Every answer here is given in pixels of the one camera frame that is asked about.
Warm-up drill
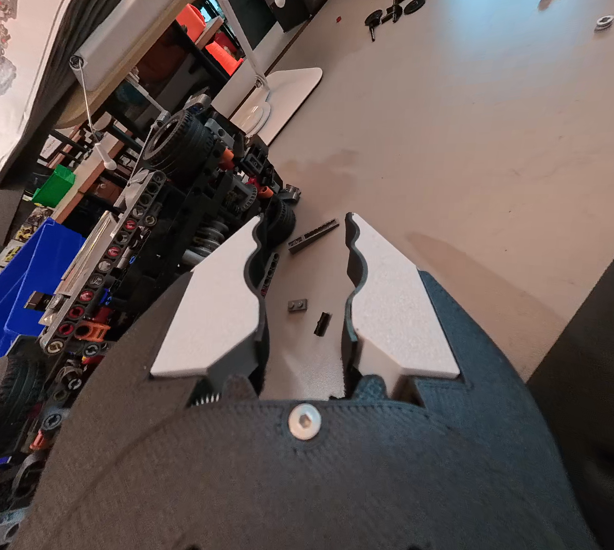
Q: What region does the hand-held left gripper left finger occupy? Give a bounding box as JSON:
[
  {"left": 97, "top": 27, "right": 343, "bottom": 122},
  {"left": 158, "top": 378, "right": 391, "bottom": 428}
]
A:
[{"left": 150, "top": 216, "right": 270, "bottom": 390}]

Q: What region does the pile of small lego pieces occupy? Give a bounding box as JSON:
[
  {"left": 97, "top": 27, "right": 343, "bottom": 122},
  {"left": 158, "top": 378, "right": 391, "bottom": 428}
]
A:
[{"left": 364, "top": 0, "right": 428, "bottom": 42}]

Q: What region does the long dark grey lego plate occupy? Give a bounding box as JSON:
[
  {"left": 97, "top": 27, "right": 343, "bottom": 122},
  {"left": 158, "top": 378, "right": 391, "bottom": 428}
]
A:
[{"left": 289, "top": 219, "right": 340, "bottom": 254}]

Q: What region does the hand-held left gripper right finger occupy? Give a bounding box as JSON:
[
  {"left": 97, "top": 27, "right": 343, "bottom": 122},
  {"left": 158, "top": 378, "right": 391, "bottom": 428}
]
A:
[{"left": 342, "top": 212, "right": 461, "bottom": 399}]

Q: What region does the blue plastic bin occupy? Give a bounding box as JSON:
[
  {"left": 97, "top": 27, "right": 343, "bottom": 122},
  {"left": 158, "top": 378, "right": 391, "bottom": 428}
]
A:
[{"left": 0, "top": 217, "right": 87, "bottom": 356}]

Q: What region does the partly built lego car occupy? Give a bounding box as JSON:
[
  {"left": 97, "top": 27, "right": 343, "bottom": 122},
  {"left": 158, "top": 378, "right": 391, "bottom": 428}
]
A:
[{"left": 0, "top": 93, "right": 303, "bottom": 529}]

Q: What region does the green plastic bin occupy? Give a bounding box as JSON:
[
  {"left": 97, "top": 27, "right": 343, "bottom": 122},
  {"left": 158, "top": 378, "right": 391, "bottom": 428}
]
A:
[{"left": 31, "top": 165, "right": 76, "bottom": 208}]

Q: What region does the orange plastic bin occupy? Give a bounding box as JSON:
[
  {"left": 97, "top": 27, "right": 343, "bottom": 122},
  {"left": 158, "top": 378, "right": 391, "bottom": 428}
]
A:
[
  {"left": 175, "top": 3, "right": 208, "bottom": 40},
  {"left": 205, "top": 32, "right": 244, "bottom": 76}
]

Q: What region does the white book stand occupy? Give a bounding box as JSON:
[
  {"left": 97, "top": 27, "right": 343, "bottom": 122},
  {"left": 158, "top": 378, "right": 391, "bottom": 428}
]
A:
[{"left": 50, "top": 0, "right": 323, "bottom": 147}]

